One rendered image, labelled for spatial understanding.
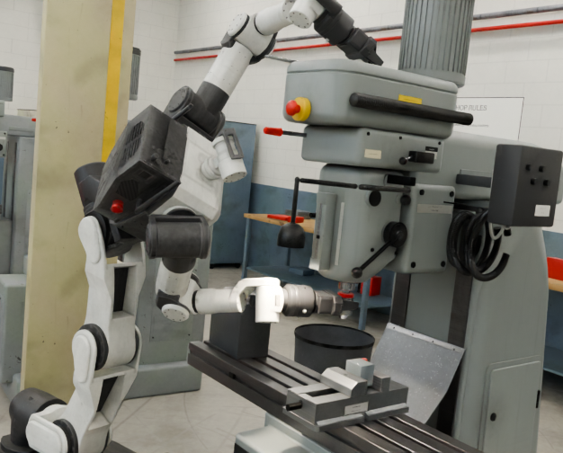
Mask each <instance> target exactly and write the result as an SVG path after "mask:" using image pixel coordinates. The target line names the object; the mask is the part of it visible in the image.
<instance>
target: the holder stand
mask: <svg viewBox="0 0 563 453"><path fill-rule="evenodd" d="M251 295H255V294H253V293H251V294H250V295H249V296H248V297H247V299H246V308H245V310H244V311H243V312H231V313H216V314H211V319H210V338H209V340H210V342H212V343H214V344H215V345H217V346H218V347H220V348H221V349H222V350H223V351H225V352H227V353H228V354H230V355H231V356H233V357H234V358H236V359H248V358H259V357H267V356H268V347H269V338H270V329H271V324H267V323H256V322H255V307H252V306H250V304H249V300H250V296H251Z"/></svg>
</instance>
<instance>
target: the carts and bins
mask: <svg viewBox="0 0 563 453"><path fill-rule="evenodd" d="M295 331H296V332H295ZM294 335H295V348H294V361H295V362H297V363H299V364H301V365H303V366H305V367H307V368H309V369H312V370H314V371H316V372H317V373H319V374H321V375H322V374H323V372H324V371H325V370H326V369H328V368H333V367H338V368H340V369H344V370H345V368H346V361H347V360H353V359H362V358H365V359H367V361H369V362H370V361H371V353H372V347H373V345H374V343H375V338H374V337H373V336H372V335H371V334H369V333H366V332H364V331H362V330H359V329H355V328H352V327H348V326H342V325H336V324H304V325H300V326H298V327H296V328H295V330H294ZM373 341H374V342H373Z"/></svg>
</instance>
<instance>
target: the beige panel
mask: <svg viewBox="0 0 563 453"><path fill-rule="evenodd" d="M135 12H136V0H43V6H42V21H41V36H40V66H39V82H38V97H37V112H36V128H35V143H34V158H33V174H32V189H31V219H30V234H29V250H28V265H27V280H26V296H25V311H24V327H23V342H22V372H21V387H20V392H21V391H23V390H24V389H26V388H29V387H35V388H38V389H40V390H42V391H45V392H47V393H49V394H51V395H54V396H55V397H57V398H59V399H61V400H63V401H65V402H66V403H67V404H68V403H69V401H70V399H71V397H72V395H73V394H74V392H75V390H76V388H75V386H74V383H73V376H74V371H75V365H74V356H73V352H72V341H73V338H74V336H75V334H76V333H77V330H79V328H80V327H81V326H82V325H84V323H85V318H86V310H87V302H88V292H89V283H88V280H87V277H86V274H85V263H86V252H85V248H84V247H83V244H82V242H81V240H80V237H79V234H78V227H79V224H80V222H81V220H82V219H83V218H84V216H85V213H84V211H83V209H84V207H83V204H82V201H81V198H80V195H79V191H78V188H77V185H76V179H75V176H74V172H75V171H76V169H77V168H79V167H80V166H82V165H84V164H89V163H92V162H105V163H106V161H107V158H108V156H109V154H110V152H111V151H112V149H113V147H114V146H115V144H116V142H117V141H118V139H119V137H120V136H121V133H122V131H123V130H124V129H125V127H126V126H127V124H128V111H129V98H130V75H131V62H132V50H133V38H134V25H135Z"/></svg>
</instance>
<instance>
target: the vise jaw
mask: <svg viewBox="0 0 563 453"><path fill-rule="evenodd" d="M320 382H321V383H322V384H324V385H326V386H329V387H331V388H333V389H334V390H336V391H338V392H340V393H342V394H344V395H347V396H349V397H355V396H359V395H364V394H366V393H367V387H368V380H366V379H363V378H361V377H358V376H356V375H354V374H352V373H350V372H348V371H346V370H344V369H340V368H338V367H333V368H328V369H326V370H325V371H324V372H323V374H322V375H321V381H320Z"/></svg>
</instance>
